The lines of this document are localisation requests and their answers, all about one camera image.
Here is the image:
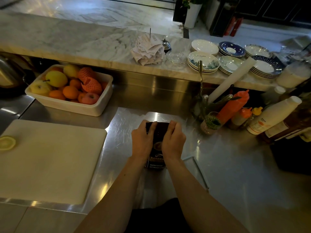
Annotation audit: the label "person's right hand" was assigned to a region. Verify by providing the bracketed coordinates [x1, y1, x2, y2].
[161, 120, 187, 162]

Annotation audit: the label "person's left hand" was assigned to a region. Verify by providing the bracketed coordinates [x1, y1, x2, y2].
[131, 120, 158, 163]

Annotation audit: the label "black coffee bag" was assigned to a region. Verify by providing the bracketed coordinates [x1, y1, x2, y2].
[145, 122, 171, 171]

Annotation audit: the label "person's left forearm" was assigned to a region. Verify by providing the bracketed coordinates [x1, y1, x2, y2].
[74, 156, 151, 233]

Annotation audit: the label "person's right forearm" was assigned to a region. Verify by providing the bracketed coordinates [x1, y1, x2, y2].
[165, 156, 250, 233]

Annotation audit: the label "glass utensil holder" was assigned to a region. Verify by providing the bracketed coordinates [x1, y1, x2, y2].
[190, 94, 234, 122]

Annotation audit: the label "glass jar with green contents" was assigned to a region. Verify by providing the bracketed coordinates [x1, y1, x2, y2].
[200, 111, 222, 136]

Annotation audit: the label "orange squeeze bottle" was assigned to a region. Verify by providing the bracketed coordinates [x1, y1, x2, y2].
[217, 89, 250, 125]

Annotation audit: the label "small bottle with orange cap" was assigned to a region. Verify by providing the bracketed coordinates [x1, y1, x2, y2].
[228, 107, 253, 130]

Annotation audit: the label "red apple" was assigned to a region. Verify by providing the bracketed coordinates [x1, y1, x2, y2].
[81, 92, 100, 105]

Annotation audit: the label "small clear glass bowl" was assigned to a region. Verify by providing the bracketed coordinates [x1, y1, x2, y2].
[166, 51, 188, 65]

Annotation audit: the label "fruit in orange foam net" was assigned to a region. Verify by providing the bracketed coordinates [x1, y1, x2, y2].
[78, 67, 96, 81]
[81, 77, 103, 95]

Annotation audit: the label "stack of leaf print plates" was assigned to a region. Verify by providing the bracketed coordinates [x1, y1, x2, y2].
[187, 51, 220, 73]

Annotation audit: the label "white wrap roll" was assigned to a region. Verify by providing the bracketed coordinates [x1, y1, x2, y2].
[208, 57, 257, 104]

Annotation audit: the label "stack of paper receipts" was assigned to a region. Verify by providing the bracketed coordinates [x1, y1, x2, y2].
[130, 34, 166, 66]

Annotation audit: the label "white plastic fruit tub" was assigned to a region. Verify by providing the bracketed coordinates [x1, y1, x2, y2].
[25, 64, 114, 117]

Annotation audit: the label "metal service bell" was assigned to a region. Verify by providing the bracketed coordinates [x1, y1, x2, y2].
[161, 39, 172, 53]

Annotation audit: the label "small bottle with yellow cap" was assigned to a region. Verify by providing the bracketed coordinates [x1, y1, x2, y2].
[243, 106, 263, 129]

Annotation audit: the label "stack of pale green saucers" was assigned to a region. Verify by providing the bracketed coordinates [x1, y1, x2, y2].
[218, 56, 245, 75]

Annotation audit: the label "person's black apron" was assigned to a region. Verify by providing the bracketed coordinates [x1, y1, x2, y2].
[125, 198, 193, 233]

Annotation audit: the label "plain white plate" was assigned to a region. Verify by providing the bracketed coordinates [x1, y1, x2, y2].
[191, 39, 219, 56]

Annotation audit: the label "stack of blue rimmed saucers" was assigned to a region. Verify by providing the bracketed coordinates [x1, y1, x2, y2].
[218, 41, 246, 59]

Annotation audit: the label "large white squeeze bottle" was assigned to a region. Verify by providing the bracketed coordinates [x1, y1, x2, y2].
[246, 96, 303, 135]

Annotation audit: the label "white cutting board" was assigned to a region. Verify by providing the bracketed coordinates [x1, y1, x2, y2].
[0, 119, 108, 205]

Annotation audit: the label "small white bottle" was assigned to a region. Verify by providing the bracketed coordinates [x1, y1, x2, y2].
[261, 86, 287, 107]

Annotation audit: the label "large yellow apple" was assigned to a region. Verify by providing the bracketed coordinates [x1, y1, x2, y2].
[45, 70, 68, 88]

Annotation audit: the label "stack of blue striped plates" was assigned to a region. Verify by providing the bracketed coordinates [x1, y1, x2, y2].
[250, 55, 284, 79]

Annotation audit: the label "white vase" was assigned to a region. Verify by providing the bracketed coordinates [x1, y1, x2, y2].
[183, 3, 203, 30]

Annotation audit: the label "stack of silver rimmed plates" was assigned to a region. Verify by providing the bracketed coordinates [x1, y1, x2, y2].
[244, 44, 273, 59]

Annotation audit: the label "red fire extinguishers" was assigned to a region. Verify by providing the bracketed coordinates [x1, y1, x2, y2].
[223, 17, 244, 37]

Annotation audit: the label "pale green apple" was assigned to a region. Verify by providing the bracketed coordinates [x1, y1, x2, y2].
[30, 80, 52, 96]

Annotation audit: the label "black box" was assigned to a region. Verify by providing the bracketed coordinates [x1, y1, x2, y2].
[269, 136, 311, 175]

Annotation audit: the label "flower bouquet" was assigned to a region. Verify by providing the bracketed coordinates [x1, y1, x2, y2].
[181, 0, 207, 9]

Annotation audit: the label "large white plastic container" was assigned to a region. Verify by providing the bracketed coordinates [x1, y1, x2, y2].
[276, 61, 311, 89]

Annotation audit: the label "clear drinking glasses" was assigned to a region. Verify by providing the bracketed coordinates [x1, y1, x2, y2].
[277, 45, 307, 66]

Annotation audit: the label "lemon slice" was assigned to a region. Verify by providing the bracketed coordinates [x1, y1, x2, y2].
[0, 136, 17, 151]

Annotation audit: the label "metal pot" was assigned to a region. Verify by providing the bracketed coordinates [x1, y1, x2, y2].
[0, 54, 28, 89]

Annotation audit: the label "dark wooden cabinet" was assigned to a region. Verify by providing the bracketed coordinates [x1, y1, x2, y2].
[209, 0, 311, 37]

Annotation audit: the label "gold metal utensil handle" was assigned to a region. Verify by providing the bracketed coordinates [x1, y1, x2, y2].
[198, 60, 204, 95]

